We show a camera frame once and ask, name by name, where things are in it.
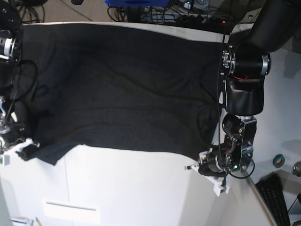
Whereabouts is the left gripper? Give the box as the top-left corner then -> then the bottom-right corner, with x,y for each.
198,149 -> 227,178

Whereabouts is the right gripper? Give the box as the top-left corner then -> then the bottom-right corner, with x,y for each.
0,120 -> 27,151

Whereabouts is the black t-shirt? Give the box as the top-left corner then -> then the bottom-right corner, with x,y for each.
16,24 -> 222,165

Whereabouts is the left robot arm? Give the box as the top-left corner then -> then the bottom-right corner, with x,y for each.
198,0 -> 301,178

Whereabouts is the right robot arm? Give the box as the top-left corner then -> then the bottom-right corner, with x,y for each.
0,0 -> 38,154

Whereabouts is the white partition panel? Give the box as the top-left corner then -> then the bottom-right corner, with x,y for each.
179,170 -> 277,226

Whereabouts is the black keyboard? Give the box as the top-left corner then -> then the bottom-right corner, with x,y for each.
256,173 -> 291,226

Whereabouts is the green tape roll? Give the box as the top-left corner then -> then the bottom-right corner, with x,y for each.
272,154 -> 285,168

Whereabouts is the metal knob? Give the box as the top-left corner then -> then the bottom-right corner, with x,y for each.
292,161 -> 301,177

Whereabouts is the pencil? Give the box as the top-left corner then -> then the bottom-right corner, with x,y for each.
35,218 -> 42,226

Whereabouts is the black power strip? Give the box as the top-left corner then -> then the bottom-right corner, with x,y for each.
176,15 -> 226,25

